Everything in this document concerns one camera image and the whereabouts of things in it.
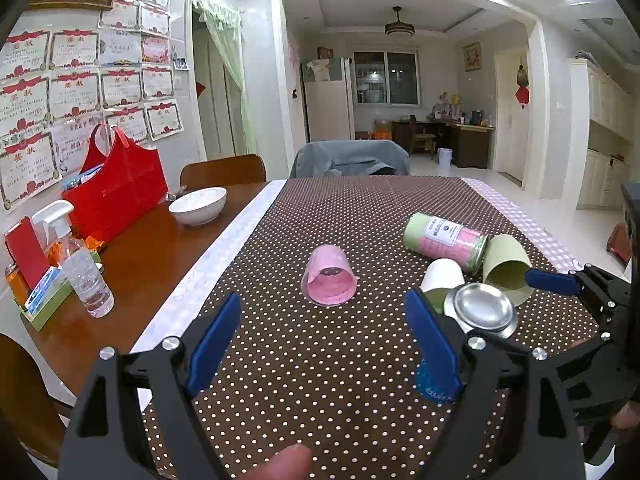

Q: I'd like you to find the clear plastic bottle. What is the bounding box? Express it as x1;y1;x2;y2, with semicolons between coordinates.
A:
62;246;115;319

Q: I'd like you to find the white door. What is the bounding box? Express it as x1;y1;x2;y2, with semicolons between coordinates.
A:
495;50;530;183

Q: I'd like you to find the white cup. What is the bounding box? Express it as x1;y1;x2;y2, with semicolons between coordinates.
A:
419;258;467;311

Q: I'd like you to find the window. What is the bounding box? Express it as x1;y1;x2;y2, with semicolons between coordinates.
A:
353;51;420;106

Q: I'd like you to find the white bowl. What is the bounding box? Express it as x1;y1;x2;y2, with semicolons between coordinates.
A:
168;186;228;226

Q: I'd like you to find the wall of award certificates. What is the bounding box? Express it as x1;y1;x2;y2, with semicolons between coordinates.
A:
0;0;185;213

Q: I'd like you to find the red box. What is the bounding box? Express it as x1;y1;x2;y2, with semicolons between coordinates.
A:
5;217;51;291

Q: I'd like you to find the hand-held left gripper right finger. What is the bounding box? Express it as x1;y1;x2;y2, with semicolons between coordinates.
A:
404;289;588;480

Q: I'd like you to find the white trigger spray bottle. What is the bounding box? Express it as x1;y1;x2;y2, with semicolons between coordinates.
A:
31;200;81;281

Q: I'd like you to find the orange packet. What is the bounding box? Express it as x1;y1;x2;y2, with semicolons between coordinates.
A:
4;265;28;306

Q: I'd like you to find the dark wooden desk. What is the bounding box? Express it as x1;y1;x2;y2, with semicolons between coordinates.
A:
391;119;496;168

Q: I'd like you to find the white refrigerator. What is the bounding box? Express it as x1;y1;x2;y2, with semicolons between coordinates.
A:
304;57;355;143

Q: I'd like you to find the person's left hand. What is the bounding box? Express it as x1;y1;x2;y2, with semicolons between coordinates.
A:
252;442;313;480

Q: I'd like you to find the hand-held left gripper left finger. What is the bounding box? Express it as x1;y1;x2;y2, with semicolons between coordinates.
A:
57;291;242;480

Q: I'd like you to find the green paper cup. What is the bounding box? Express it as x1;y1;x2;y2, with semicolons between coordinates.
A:
481;235;532;307

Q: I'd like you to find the green and pink tin can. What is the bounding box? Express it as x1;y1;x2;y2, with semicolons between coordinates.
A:
403;212;488;275

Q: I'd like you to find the brown polka dot tablecloth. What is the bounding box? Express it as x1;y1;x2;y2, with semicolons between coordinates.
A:
142;176;601;480

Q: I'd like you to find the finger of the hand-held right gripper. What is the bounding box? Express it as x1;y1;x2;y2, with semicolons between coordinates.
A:
552;331;631;403
525;264;632;331

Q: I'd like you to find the small wooden chair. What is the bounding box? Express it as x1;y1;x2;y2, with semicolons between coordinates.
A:
407;115;437;156

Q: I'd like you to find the steel cup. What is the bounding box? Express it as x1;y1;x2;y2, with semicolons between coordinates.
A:
442;282;518;338

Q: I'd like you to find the red bag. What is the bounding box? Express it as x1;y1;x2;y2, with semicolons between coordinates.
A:
61;122;168;243

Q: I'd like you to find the ceiling fan lamp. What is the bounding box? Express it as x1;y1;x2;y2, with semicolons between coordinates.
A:
384;6;417;37

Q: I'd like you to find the blue and white box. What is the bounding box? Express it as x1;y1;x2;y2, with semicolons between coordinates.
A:
26;266;63;313

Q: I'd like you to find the grey covered chair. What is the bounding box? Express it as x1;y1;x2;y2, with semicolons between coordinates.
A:
289;140;412;179

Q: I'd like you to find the green lace curtain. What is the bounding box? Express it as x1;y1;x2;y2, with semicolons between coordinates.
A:
191;0;258;153

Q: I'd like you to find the green tray box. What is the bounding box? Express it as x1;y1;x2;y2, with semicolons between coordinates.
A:
20;265;73;332

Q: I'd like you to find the pink cup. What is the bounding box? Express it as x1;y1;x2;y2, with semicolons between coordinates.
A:
301;245;359;307

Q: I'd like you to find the white cabinet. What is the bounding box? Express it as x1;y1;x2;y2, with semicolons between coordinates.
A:
569;57;638;211

